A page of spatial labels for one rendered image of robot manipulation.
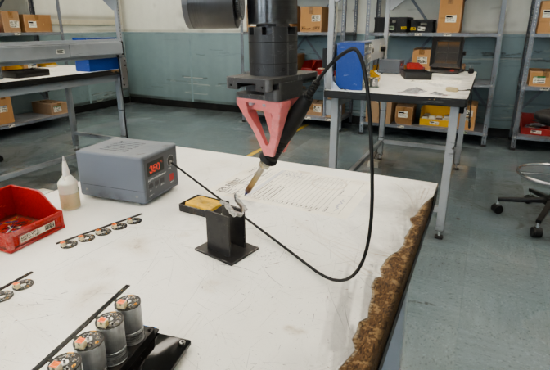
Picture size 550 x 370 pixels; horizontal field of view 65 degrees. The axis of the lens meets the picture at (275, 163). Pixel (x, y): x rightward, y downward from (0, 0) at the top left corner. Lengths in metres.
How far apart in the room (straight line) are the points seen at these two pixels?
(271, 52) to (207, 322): 0.31
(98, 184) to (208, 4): 0.49
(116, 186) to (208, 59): 5.05
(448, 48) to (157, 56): 4.13
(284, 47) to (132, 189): 0.45
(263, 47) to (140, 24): 6.05
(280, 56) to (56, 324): 0.39
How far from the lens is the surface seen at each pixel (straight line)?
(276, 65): 0.50
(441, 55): 3.39
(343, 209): 0.81
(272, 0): 0.49
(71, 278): 0.65
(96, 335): 0.44
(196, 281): 0.60
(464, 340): 1.80
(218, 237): 0.64
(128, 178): 0.83
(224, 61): 5.71
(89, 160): 0.88
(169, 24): 6.20
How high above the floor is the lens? 1.07
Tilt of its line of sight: 18 degrees down
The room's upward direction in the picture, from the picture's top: straight up
